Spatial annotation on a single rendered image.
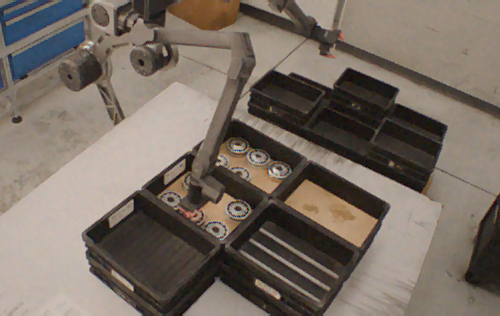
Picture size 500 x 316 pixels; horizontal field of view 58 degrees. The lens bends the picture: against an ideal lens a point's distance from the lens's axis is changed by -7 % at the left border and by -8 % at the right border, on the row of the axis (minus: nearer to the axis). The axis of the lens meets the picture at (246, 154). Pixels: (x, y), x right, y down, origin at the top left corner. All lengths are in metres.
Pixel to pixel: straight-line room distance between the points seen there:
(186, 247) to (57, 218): 0.59
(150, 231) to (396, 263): 1.02
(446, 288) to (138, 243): 1.95
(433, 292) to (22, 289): 2.23
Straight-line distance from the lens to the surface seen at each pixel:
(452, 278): 3.18
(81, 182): 2.22
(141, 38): 1.72
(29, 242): 2.05
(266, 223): 1.92
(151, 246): 1.81
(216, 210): 1.93
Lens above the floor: 2.28
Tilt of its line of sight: 42 degrees down
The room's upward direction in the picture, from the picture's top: 10 degrees clockwise
